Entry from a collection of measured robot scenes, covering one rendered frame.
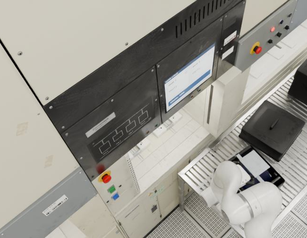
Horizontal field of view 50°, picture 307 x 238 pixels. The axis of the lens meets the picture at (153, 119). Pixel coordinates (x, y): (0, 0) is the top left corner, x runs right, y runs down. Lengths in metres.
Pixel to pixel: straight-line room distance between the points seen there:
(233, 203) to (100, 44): 0.71
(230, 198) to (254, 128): 0.96
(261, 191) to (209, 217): 1.55
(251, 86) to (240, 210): 1.24
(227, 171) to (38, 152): 0.69
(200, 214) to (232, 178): 1.52
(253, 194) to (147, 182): 0.84
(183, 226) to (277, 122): 1.13
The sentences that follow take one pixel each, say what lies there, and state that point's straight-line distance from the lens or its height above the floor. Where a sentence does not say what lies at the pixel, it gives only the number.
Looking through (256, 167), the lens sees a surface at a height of 1.08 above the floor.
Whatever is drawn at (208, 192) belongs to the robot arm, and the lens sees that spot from 1.67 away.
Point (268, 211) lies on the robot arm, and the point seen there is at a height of 1.46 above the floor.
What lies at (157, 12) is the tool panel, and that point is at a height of 2.01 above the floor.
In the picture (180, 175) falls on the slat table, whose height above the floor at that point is 0.76.
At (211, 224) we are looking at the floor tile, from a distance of 2.77.
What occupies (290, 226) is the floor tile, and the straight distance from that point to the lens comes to 2.88.
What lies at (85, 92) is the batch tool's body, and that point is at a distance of 1.01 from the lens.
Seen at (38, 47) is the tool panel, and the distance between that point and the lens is 0.83.
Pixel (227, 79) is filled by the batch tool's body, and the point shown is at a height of 1.40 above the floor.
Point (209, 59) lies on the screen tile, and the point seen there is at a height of 1.60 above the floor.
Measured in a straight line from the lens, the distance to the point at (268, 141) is 2.11.
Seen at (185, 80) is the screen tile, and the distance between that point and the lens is 1.39.
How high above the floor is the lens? 2.67
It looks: 58 degrees down
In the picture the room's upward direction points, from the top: 8 degrees counter-clockwise
